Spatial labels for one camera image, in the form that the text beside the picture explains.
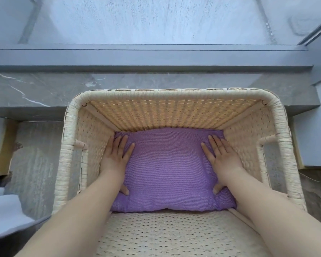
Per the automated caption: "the person's right hand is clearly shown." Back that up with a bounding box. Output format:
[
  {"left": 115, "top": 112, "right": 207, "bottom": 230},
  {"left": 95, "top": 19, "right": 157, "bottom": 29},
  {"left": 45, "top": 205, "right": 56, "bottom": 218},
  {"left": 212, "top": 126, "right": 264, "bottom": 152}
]
[{"left": 201, "top": 135, "right": 244, "bottom": 196}]

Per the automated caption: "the light grey fabric furniture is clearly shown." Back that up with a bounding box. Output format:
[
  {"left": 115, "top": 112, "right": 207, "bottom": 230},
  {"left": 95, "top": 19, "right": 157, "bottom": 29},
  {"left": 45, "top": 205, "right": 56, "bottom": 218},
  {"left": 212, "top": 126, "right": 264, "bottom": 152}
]
[{"left": 0, "top": 172, "right": 53, "bottom": 240}]

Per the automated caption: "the person's left forearm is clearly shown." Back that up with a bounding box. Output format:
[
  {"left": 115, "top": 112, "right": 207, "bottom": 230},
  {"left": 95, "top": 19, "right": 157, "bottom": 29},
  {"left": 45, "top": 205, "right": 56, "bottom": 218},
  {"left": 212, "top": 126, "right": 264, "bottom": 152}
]
[{"left": 15, "top": 168, "right": 127, "bottom": 257}]

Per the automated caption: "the person's right forearm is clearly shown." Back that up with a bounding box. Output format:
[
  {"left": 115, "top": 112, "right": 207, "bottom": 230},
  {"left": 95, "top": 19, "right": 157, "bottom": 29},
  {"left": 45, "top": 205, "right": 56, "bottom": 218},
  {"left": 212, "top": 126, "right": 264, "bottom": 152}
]
[{"left": 217, "top": 166, "right": 321, "bottom": 257}]

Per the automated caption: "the dark grey window frame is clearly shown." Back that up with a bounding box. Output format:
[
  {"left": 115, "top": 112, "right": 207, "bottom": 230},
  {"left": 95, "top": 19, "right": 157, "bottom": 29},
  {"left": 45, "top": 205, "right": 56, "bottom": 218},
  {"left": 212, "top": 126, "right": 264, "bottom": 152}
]
[{"left": 0, "top": 43, "right": 315, "bottom": 76}]

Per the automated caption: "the thin white cable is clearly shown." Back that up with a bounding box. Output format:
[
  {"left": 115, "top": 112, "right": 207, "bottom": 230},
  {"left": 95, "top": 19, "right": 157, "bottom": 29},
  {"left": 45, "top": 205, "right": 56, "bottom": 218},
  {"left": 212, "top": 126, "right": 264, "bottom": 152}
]
[{"left": 299, "top": 171, "right": 321, "bottom": 184}]

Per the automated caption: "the beige woven rattan armchair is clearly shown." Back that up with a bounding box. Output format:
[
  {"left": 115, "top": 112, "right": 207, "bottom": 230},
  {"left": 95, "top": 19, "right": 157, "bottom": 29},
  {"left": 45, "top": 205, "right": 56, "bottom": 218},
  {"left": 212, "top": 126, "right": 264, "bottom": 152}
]
[{"left": 52, "top": 88, "right": 309, "bottom": 257}]

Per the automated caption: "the person's left hand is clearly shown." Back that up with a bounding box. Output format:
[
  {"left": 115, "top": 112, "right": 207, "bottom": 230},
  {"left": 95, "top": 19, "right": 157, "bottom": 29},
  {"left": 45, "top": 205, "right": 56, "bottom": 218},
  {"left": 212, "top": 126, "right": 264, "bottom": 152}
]
[{"left": 100, "top": 135, "right": 136, "bottom": 196}]

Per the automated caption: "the purple square cushion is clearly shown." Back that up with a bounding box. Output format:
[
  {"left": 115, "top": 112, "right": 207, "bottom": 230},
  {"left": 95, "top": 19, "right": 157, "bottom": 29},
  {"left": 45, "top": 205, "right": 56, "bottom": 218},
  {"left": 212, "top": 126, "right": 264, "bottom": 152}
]
[{"left": 110, "top": 127, "right": 237, "bottom": 213}]

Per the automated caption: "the yellowish wooden trim strip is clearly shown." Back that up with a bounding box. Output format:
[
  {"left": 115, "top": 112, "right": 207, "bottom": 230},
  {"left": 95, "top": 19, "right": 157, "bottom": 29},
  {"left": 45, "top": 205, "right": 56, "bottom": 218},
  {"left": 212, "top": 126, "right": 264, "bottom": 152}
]
[
  {"left": 292, "top": 118, "right": 306, "bottom": 169},
  {"left": 0, "top": 119, "right": 20, "bottom": 176}
]

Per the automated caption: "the grey marble window sill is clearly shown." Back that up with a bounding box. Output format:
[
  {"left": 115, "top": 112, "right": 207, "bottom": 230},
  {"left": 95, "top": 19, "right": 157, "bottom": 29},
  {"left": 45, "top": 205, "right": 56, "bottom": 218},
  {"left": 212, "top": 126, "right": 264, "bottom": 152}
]
[{"left": 0, "top": 65, "right": 321, "bottom": 122}]

